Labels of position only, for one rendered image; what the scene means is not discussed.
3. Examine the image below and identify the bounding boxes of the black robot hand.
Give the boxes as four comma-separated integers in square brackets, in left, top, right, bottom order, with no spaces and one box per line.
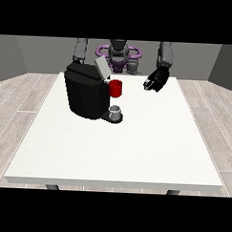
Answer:
[142,65,172,94]

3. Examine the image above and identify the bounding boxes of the pale grey machine lid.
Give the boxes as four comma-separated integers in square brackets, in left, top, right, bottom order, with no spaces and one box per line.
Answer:
[93,55,113,81]

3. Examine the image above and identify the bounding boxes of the black coffee machine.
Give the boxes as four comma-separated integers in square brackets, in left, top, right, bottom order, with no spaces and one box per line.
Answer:
[61,61,126,125]

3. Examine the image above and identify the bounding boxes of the grey robot trunk purple rings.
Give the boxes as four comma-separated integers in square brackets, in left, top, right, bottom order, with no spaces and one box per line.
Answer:
[94,39,145,76]

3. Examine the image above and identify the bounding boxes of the small grey cup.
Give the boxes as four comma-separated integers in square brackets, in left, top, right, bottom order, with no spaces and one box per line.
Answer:
[108,104,123,121]

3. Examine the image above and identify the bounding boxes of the dark table leg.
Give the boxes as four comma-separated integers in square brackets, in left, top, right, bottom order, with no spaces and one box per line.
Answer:
[44,183,60,191]
[165,189,181,196]

